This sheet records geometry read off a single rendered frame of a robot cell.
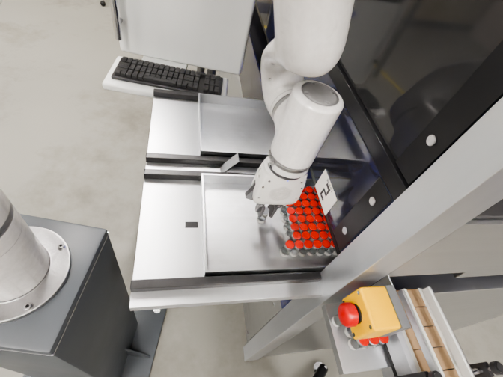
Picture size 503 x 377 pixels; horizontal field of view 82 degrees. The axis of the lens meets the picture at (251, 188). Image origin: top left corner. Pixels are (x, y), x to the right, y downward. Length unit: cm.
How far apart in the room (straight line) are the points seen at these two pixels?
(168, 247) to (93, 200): 122
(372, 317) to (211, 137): 63
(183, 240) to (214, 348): 90
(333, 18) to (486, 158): 22
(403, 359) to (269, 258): 32
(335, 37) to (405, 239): 29
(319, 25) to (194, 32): 96
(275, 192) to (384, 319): 29
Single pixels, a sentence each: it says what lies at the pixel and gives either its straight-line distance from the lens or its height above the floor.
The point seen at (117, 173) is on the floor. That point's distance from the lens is 196.
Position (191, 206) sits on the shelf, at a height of 88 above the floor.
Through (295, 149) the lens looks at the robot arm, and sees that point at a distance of 49.
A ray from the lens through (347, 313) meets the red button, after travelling 56.
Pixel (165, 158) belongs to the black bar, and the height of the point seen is 90.
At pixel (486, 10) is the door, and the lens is 46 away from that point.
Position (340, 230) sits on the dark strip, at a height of 103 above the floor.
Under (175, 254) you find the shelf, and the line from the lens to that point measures 66.
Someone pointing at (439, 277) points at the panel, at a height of 88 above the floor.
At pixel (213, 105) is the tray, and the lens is 101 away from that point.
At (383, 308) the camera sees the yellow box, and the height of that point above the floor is 103.
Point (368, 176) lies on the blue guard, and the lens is 54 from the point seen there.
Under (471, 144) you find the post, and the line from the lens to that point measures 41.
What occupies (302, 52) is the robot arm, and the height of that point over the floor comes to 133.
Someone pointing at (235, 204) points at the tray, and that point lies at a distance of 74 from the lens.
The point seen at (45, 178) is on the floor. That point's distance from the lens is 203.
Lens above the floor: 148
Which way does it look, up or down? 50 degrees down
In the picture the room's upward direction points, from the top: 20 degrees clockwise
